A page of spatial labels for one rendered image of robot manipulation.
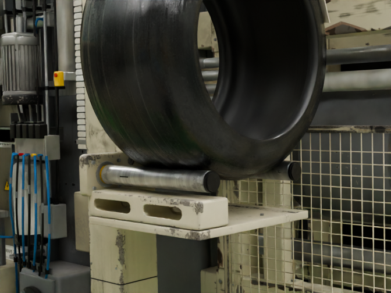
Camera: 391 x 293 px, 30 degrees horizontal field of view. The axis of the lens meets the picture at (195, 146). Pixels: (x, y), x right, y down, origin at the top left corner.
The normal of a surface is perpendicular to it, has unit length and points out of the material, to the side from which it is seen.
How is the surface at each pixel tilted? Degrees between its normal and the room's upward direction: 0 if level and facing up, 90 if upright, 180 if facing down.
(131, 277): 90
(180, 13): 88
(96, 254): 90
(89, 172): 90
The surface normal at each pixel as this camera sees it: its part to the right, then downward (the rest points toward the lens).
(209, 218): 0.71, 0.02
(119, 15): -0.69, -0.12
